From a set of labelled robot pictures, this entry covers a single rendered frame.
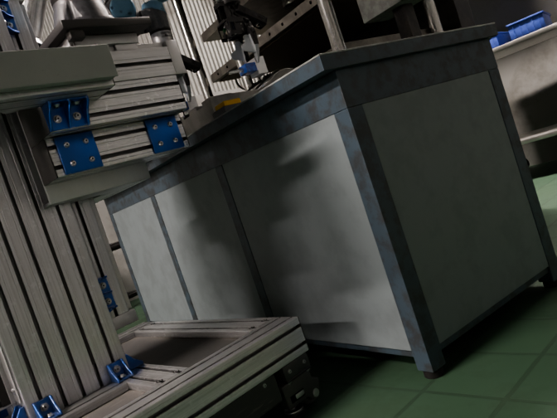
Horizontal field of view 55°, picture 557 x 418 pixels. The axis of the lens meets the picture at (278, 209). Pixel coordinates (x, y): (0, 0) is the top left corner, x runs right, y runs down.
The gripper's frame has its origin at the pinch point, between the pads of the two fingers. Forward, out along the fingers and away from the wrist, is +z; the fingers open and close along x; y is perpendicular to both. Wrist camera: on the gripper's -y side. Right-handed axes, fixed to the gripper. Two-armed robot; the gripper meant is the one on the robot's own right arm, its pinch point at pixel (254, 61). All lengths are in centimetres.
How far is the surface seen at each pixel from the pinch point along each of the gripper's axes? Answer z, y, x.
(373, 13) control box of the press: -14, -73, -10
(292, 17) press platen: -31, -67, -51
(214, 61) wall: -97, -193, -328
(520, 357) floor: 95, 1, 63
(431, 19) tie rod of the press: -12, -128, -24
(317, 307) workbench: 77, 16, 13
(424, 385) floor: 95, 19, 49
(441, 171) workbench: 50, -9, 50
